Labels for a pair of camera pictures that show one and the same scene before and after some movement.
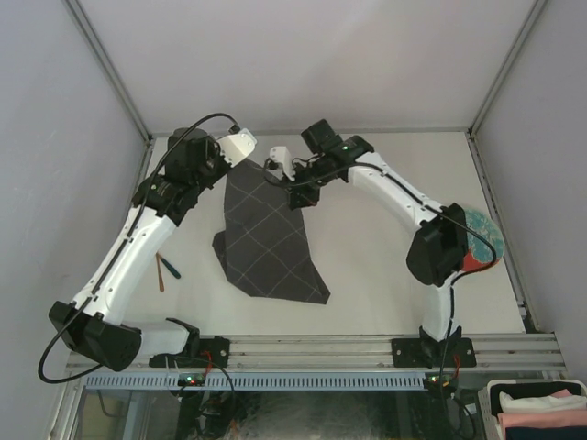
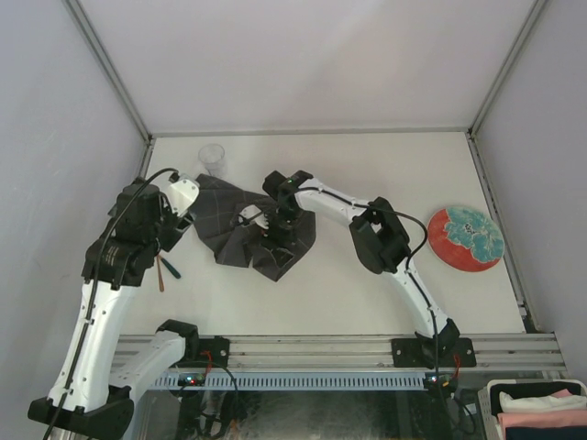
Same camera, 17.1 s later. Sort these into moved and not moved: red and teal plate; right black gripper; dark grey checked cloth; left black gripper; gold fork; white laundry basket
Moved: dark grey checked cloth; right black gripper; left black gripper
Not moved: white laundry basket; gold fork; red and teal plate
